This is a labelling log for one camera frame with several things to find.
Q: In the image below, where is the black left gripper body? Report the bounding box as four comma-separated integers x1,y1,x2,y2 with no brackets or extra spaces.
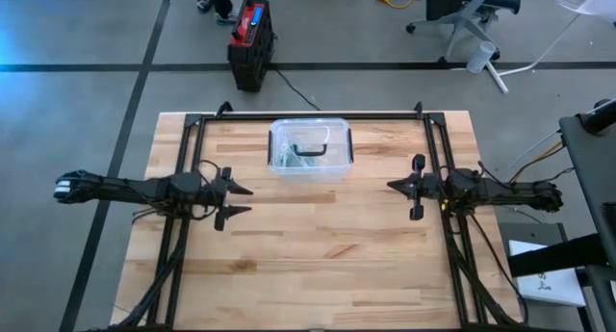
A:
200,175,228,214

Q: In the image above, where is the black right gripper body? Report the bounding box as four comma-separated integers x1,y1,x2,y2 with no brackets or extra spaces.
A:
420,172,448,204

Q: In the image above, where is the clear plastic storage bin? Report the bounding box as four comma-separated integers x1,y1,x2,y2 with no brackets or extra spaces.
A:
267,117,355,185

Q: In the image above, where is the grey box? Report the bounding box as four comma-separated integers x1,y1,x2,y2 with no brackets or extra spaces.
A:
497,220,564,256

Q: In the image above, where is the red black power station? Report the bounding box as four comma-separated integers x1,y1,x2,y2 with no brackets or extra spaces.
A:
225,0,277,94

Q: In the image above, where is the clear plastic cup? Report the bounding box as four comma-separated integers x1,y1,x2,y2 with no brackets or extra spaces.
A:
465,39,498,75

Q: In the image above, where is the white printed box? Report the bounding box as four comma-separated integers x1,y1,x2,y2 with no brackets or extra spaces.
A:
508,239,587,308

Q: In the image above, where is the black cart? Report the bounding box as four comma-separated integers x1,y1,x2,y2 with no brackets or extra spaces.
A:
507,97,616,332

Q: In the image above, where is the grey black office chair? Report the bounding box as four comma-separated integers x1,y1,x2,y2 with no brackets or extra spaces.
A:
405,0,524,65

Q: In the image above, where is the person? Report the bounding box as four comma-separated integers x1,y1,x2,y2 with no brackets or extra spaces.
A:
192,0,241,27

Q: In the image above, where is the black camera cable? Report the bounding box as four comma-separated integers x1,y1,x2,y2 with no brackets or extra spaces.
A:
191,158,223,222

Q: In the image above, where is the black cable bundle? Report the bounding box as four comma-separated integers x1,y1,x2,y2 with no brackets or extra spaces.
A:
440,211,530,327
113,220,189,332

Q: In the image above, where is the black curved handle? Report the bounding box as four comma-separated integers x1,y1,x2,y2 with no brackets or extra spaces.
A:
290,142,329,159

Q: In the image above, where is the black aluminium table frame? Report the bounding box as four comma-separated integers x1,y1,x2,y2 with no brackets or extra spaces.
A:
143,100,482,329

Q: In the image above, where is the black power cable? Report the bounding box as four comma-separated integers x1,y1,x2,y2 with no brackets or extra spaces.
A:
270,67,322,112

